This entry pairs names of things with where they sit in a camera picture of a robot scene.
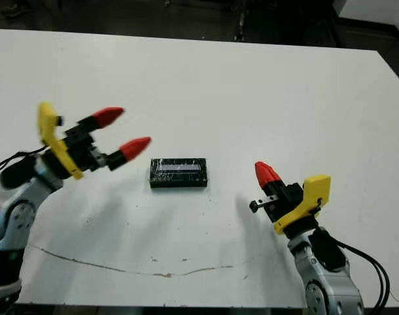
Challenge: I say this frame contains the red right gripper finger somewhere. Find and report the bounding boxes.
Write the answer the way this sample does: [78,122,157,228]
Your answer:
[261,160,286,195]
[255,160,280,198]

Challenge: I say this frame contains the right gripper body with yellow part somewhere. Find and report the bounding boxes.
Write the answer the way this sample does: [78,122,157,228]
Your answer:
[249,175,332,236]

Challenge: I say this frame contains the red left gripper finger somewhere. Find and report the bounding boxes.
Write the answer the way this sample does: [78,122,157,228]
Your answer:
[75,106,126,134]
[107,136,152,172]

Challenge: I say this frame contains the left gripper body with yellow part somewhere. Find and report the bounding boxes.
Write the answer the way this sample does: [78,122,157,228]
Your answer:
[37,102,110,181]

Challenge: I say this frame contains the black foil-wrapped box lid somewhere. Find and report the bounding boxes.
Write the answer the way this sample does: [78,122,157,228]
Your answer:
[149,157,209,190]

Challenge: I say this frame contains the dark shoe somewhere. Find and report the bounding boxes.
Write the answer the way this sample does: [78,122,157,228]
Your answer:
[1,0,33,14]

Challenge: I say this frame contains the white cabinet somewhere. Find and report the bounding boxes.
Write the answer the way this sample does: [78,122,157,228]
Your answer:
[331,0,399,31]

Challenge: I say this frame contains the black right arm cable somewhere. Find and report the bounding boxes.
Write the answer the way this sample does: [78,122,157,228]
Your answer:
[312,228,392,311]

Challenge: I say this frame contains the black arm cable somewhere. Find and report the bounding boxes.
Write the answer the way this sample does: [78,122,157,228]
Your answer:
[312,228,392,311]
[0,146,48,190]

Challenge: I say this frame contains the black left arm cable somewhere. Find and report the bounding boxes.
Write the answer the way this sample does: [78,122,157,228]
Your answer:
[0,146,48,190]

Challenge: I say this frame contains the black metal floor post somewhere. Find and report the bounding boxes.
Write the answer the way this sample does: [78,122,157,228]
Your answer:
[232,0,252,42]

